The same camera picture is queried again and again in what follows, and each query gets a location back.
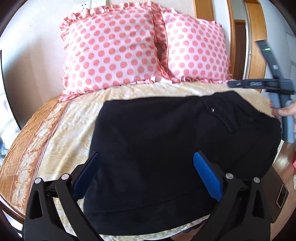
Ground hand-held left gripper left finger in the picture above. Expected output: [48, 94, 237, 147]
[23, 152, 102, 241]

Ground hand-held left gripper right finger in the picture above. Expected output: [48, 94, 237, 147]
[193, 151, 271, 241]

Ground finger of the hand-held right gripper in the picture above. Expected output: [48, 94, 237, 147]
[227, 79, 281, 90]

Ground black pants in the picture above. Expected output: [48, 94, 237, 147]
[83, 91, 282, 235]

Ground person's right hand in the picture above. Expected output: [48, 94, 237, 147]
[271, 101, 296, 119]

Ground brown door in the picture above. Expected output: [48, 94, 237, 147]
[233, 20, 247, 79]

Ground yellow patterned bed sheet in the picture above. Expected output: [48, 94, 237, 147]
[0, 80, 278, 241]

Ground pink polka dot pillow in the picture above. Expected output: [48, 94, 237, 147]
[154, 8, 232, 84]
[59, 2, 168, 102]

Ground smartphone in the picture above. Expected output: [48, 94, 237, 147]
[276, 185, 288, 208]

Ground wooden door frame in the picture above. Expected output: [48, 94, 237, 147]
[243, 0, 269, 93]

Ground white wall socket panel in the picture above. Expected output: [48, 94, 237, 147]
[82, 0, 108, 8]

